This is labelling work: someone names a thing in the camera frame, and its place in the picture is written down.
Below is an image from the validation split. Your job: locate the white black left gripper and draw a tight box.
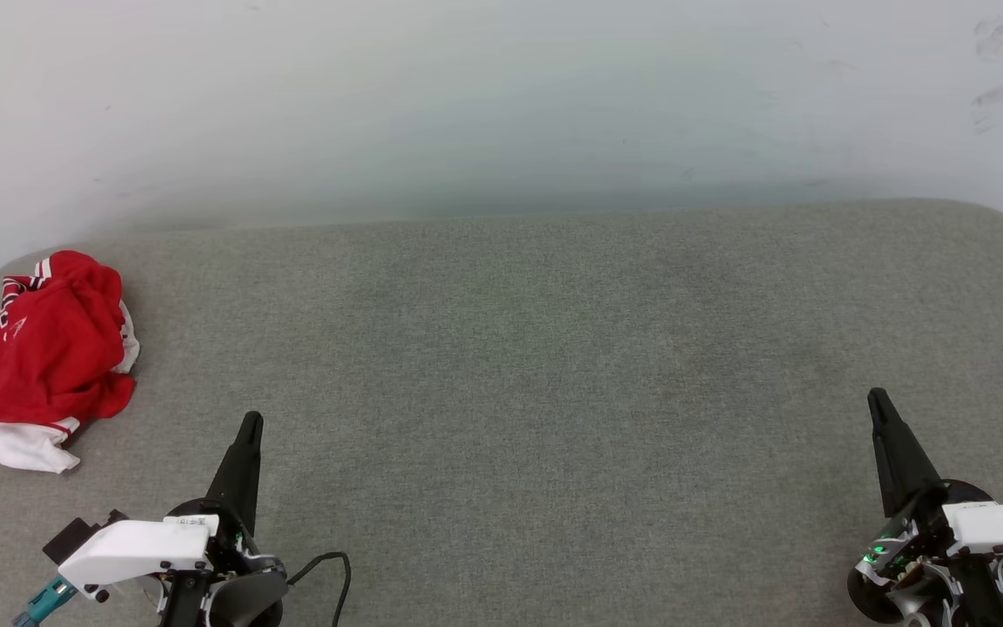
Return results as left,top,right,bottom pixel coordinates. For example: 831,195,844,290
57,411,288,627

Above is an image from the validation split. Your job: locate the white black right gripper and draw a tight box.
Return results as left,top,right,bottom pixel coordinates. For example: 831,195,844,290
855,388,1003,627

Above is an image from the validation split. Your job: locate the red and white jersey shirt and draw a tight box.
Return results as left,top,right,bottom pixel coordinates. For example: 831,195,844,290
0,250,140,474

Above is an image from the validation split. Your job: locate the grey fabric sofa cushion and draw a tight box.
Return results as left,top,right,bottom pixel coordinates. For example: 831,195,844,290
0,199,1003,627

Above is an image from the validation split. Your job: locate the thin black cable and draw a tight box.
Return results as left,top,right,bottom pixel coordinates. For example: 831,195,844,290
287,551,352,627

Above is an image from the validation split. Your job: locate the teal cable connector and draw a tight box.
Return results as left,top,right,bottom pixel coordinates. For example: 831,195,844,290
12,575,77,627

